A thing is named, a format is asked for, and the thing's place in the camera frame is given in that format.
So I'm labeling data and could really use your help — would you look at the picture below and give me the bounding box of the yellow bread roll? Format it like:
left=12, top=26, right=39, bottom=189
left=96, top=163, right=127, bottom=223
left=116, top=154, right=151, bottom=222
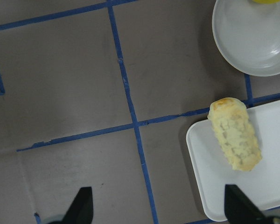
left=207, top=98, right=262, bottom=172

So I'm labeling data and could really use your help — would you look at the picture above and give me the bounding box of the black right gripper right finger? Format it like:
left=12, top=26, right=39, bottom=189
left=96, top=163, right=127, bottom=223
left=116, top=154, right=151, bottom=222
left=224, top=184, right=267, bottom=224

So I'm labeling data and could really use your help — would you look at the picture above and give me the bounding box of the white rectangular tray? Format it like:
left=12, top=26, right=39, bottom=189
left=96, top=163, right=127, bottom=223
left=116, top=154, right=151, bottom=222
left=186, top=98, right=280, bottom=222

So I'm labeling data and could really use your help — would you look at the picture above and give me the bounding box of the white oval plate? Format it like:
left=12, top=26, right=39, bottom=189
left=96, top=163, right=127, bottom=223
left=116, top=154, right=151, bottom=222
left=212, top=0, right=280, bottom=77

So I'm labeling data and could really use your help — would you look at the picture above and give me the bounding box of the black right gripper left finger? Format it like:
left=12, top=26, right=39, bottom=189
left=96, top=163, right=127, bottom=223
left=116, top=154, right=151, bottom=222
left=63, top=187, right=93, bottom=224

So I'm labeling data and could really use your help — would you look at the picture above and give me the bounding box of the yellow lemon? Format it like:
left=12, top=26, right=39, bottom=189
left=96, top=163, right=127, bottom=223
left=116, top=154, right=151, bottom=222
left=253, top=0, right=280, bottom=4

